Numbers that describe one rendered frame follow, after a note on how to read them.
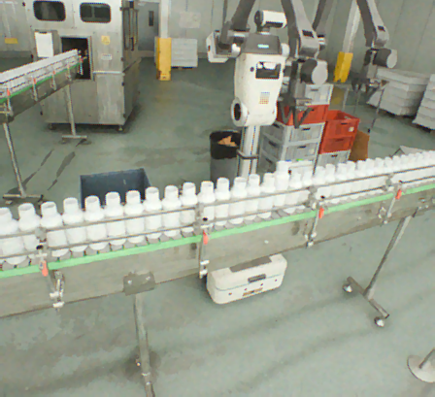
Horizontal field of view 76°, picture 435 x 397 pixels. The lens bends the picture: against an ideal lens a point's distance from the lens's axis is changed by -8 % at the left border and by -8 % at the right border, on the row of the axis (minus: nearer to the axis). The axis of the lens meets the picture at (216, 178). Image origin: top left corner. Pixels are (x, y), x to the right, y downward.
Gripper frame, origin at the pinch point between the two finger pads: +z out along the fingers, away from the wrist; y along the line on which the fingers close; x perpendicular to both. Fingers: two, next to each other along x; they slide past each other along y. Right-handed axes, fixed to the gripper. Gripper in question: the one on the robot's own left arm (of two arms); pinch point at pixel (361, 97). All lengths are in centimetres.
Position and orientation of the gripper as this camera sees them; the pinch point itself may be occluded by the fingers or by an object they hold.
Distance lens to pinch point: 144.3
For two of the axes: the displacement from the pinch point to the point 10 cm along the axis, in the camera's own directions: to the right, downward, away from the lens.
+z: -0.7, 8.8, 4.8
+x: -9.2, 1.3, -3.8
